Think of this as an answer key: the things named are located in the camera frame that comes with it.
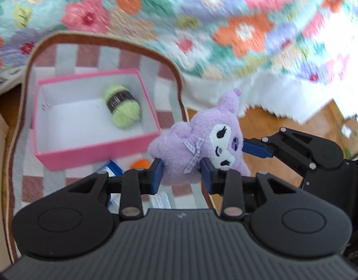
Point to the pink cardboard box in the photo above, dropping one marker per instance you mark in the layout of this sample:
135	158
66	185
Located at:
94	151

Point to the orange round object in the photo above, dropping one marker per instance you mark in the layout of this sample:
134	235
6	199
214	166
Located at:
140	163

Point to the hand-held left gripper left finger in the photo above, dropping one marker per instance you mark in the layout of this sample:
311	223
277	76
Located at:
157	178

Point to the white plastic packet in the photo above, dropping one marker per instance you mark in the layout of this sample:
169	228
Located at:
160	200

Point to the floral quilt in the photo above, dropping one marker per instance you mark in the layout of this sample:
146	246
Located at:
196	20

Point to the checkered rug brown border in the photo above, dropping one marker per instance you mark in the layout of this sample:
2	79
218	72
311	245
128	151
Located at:
123	58

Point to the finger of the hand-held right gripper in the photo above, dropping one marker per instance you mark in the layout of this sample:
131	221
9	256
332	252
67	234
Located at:
256	148

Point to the purple plush toy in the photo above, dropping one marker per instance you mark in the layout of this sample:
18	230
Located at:
202	128

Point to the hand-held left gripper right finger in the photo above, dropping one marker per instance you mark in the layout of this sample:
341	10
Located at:
206	175

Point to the green yarn ball black band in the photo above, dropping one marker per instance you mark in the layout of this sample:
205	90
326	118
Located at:
120	105

